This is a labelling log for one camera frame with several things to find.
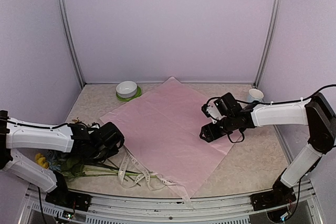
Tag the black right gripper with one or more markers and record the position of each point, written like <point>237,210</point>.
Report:
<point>210,134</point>

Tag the pink wrapping paper sheet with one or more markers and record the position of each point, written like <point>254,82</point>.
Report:
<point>161,130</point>

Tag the cream printed ribbon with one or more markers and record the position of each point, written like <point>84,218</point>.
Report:
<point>144,173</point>

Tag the blue hydrangea fake flower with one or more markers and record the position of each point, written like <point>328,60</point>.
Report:
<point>56,159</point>

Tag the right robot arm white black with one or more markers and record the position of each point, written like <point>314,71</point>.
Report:
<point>228,115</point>

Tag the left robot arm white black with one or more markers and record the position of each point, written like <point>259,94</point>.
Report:
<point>93,143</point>

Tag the white blue paper cup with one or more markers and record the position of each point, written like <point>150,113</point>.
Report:
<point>255,95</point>

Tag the green plate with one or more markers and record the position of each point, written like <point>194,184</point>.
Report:
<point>137,94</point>

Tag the white ceramic bowl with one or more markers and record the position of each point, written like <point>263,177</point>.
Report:
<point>126,89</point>

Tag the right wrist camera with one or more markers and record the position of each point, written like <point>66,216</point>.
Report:
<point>214,109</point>

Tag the front aluminium rail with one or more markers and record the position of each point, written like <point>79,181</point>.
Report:
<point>223,209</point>

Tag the right aluminium frame post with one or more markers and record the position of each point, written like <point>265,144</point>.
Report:
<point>267,45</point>

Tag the aluminium frame post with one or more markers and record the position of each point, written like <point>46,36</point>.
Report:
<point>70,43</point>
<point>267,45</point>

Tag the left aluminium frame post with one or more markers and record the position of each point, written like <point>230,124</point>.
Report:
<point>70,43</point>

